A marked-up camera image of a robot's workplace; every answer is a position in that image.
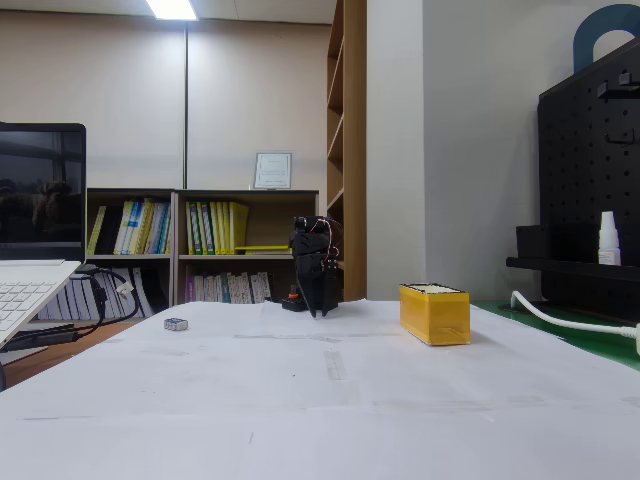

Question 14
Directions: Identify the yellow rectangular box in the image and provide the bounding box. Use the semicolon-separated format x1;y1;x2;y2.
398;281;472;347

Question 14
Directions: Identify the flat yellow folder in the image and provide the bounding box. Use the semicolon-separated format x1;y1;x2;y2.
233;243;292;254

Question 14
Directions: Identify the low grey bookshelf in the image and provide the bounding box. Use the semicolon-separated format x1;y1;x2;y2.
85;187;177;319
173;188;321;306

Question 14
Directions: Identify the wide yellow binder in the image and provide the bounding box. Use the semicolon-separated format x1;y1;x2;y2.
228;201;250;256

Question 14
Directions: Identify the framed white certificate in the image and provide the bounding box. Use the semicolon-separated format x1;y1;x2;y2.
252;151;294;191

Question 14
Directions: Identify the white paper table cover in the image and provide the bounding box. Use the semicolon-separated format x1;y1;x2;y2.
0;298;640;480

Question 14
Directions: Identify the tall wooden bookshelf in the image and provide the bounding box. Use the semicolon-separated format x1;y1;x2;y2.
325;0;369;303

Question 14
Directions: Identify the black box container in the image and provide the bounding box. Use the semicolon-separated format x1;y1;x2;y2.
515;224;552;261

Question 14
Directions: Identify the slim yellow book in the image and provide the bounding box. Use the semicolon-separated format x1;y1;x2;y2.
87;205;108;256

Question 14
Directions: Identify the black pegboard shelf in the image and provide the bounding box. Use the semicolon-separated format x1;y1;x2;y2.
505;255;640;284

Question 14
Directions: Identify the green desk mat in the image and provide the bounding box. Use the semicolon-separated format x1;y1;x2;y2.
469;298;640;374

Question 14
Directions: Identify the black usb adapter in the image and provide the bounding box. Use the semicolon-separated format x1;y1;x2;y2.
5;323;77;352

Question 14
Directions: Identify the black pegboard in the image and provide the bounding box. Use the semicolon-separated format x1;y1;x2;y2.
537;38;640;321

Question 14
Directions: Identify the small white bottle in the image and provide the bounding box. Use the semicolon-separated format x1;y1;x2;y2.
597;210;623;266

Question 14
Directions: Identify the white laptop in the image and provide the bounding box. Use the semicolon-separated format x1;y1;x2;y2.
0;122;88;350

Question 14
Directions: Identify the ceiling light panel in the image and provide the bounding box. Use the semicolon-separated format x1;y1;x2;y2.
145;0;197;22

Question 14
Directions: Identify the black pegboard hook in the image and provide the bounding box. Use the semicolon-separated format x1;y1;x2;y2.
596;71;640;100

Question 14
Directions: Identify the blue arch shape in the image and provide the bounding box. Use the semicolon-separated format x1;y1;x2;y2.
572;3;640;74

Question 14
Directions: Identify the black laptop cable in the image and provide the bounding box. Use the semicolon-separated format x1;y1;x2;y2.
0;266;142;354

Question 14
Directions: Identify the white power cable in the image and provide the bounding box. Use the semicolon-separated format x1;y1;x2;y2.
509;290;639;337

